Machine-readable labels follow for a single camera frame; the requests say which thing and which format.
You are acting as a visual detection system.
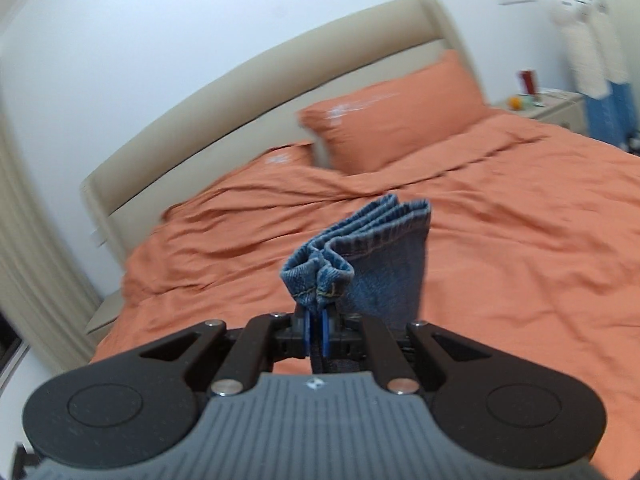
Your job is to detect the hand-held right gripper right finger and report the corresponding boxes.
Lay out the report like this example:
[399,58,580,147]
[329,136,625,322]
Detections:
[320,310,492,395]

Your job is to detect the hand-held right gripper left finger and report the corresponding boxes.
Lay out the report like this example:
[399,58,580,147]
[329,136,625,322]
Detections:
[141,310,314,397]

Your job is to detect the blue denim pants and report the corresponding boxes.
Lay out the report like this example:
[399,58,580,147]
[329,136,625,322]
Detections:
[278,194,433,374]

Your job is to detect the small orange pillow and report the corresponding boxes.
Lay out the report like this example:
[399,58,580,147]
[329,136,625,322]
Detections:
[250,141,315,171]

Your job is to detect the orange duvet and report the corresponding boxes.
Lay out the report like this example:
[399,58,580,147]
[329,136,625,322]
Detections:
[89,110,640,480]

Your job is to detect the beige upholstered bed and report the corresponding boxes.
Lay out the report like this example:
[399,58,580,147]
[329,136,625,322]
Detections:
[80,0,640,366]

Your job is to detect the large orange pillow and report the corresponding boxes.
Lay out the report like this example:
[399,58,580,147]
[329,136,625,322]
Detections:
[298,50,491,175]

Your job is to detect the beige curtain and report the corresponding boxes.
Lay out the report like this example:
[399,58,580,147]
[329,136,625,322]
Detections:
[0,110,104,376]

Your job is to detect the beige nightstand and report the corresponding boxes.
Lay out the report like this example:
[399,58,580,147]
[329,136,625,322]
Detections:
[492,88,587,136]

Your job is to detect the white and blue garment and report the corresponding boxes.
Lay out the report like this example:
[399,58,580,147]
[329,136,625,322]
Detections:
[549,0,632,150]

